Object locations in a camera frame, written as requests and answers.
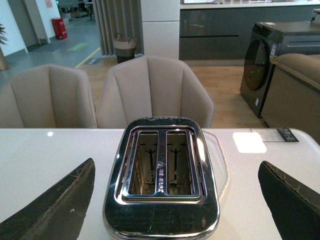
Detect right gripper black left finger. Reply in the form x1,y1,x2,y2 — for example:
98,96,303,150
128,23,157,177
0,158,96,240

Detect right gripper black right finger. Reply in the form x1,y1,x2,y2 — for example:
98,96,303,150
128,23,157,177
258,161,320,240

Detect table label sticker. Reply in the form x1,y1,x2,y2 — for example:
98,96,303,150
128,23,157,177
250,127,300,143

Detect beige sofa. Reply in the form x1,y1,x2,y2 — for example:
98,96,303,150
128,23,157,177
261,53,320,142

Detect chrome two-slot toaster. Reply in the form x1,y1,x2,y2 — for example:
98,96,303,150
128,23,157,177
102,117,220,240

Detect beige chair left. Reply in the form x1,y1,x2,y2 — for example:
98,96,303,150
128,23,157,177
0,64,97,129

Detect beige chair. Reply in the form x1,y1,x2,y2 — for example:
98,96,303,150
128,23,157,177
96,56,215,129
0,64,97,129

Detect beige chair right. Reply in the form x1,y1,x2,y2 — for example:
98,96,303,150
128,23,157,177
96,56,215,129

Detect potted plant gold pot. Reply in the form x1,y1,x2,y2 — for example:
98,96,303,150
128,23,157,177
0,23,9,72

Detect dark washing machine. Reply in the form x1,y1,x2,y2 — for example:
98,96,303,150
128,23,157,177
240,21,320,117

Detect woven laundry basket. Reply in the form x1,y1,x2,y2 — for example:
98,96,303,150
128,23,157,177
113,33,136,64

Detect grey kitchen counter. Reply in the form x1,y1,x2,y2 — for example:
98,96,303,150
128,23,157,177
179,2,320,60

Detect grey pleated curtain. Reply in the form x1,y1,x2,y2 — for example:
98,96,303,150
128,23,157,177
93,0,144,56

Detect white tall cabinet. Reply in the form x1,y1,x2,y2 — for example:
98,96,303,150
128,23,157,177
140,0,180,59

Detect white toaster power cable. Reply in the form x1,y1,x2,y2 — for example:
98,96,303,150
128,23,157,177
202,130,230,203

